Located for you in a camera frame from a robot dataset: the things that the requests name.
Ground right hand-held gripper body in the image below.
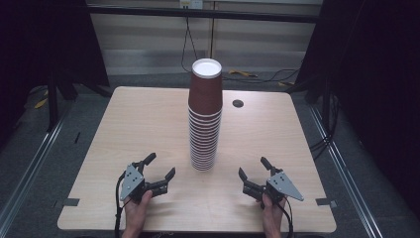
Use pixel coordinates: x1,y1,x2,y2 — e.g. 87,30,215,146
242,169,305,210

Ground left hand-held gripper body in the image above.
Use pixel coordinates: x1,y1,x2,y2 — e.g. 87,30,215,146
118,161,170,204

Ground stack of brown paper cups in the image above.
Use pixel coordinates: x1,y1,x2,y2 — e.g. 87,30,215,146
187,58,224,173

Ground person's left hand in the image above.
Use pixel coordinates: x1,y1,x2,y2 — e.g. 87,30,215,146
123,189,154,231

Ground person's right hand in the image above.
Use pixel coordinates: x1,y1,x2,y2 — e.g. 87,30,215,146
260,192,287,230

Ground yellow floor tape piece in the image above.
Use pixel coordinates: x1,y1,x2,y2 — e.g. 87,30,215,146
34,89,50,110
228,68,259,79

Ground black metal stand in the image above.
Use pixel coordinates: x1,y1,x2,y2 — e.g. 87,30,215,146
46,70,61,133

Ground dark curtain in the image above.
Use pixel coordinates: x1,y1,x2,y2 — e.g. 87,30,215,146
0,0,111,148
294,0,420,217

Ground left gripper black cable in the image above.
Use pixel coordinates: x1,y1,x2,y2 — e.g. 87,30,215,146
114,172,128,238

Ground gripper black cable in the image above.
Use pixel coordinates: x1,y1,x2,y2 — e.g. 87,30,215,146
276,196,295,238
114,172,128,238

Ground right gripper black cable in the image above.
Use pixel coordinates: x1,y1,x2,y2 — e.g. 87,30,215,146
276,196,295,238

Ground black cable bundle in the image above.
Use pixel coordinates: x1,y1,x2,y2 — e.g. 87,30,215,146
309,93,342,162

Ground metal floor rail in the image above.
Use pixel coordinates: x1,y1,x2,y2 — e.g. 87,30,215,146
0,98,77,229
308,104,384,238

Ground black floor cables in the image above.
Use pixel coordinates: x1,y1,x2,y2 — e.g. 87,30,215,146
222,67,301,84

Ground hanging black cable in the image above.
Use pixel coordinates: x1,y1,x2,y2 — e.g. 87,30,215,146
180,16,200,73

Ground black horizontal frame bar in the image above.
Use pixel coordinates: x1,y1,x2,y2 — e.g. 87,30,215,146
86,4,321,24

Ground white wall socket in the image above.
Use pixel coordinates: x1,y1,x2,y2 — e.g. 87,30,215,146
178,0,204,10

